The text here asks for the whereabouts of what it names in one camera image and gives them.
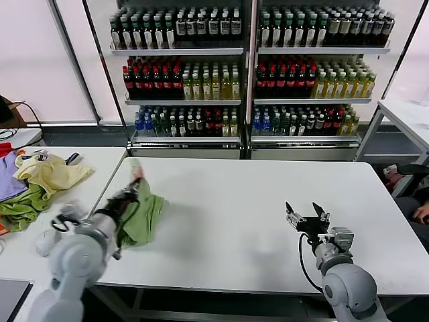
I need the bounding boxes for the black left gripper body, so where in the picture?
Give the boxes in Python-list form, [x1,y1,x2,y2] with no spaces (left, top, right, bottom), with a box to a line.
[105,186,141,221]

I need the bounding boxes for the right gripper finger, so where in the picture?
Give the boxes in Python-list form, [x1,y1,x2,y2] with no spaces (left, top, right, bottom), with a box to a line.
[284,201,308,231]
[312,201,331,225]

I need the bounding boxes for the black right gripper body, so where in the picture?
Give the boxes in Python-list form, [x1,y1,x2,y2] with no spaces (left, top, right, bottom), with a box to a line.
[297,216,332,246]

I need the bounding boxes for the green t-shirt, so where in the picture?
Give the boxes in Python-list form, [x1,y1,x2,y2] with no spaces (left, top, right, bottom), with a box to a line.
[115,159,168,250]

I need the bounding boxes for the bystander in dark clothes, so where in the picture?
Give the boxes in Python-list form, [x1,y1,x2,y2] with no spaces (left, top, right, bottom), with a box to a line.
[395,174,429,256]

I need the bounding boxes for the bystander hand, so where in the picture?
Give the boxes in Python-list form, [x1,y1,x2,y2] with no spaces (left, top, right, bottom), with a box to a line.
[414,200,429,224]

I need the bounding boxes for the metal display shelf unit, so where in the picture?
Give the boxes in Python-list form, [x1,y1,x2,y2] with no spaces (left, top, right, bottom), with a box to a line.
[249,0,396,162]
[109,0,251,160]

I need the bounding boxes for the pale yellow shirt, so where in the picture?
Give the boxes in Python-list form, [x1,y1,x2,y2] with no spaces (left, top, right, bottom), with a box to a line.
[13,152,96,202]

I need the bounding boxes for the red white bundle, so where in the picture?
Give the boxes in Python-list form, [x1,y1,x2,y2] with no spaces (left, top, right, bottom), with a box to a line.
[383,164,403,193]

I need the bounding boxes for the white vertical computer mouse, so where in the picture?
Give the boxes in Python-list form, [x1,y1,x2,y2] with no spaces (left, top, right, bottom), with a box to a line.
[36,229,63,258]

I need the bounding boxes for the black office chair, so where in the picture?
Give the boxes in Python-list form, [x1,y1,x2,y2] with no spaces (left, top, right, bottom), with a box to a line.
[395,163,429,202]

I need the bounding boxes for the crumpled green cloth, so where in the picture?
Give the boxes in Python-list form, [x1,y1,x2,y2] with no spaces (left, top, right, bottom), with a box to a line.
[0,183,51,233]

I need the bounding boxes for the purple cloth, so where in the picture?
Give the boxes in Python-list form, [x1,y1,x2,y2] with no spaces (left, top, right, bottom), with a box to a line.
[0,151,29,203]

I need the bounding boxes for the thin black slanted strut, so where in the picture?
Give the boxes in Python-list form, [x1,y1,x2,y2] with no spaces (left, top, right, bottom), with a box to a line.
[82,0,131,149]
[380,0,429,108]

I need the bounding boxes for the brown cardboard box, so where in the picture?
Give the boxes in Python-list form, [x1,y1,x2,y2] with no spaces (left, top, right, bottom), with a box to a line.
[0,95,27,127]

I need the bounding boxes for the grey laptop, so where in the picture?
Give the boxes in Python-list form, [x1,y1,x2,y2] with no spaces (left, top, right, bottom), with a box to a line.
[0,278,34,322]

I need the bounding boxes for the green cap tea bottle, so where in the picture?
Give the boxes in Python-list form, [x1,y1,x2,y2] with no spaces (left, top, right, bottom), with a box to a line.
[164,15,176,50]
[282,15,295,48]
[142,15,154,50]
[294,15,306,48]
[271,15,284,48]
[317,15,329,48]
[153,15,165,50]
[121,16,133,50]
[111,16,123,50]
[306,15,318,48]
[131,16,143,50]
[259,15,271,48]

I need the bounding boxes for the dark bottle blue white label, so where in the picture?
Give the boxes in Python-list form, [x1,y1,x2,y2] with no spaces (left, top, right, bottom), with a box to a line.
[219,11,231,42]
[231,11,243,42]
[208,11,220,42]
[196,12,208,43]
[186,13,198,43]
[176,13,187,43]

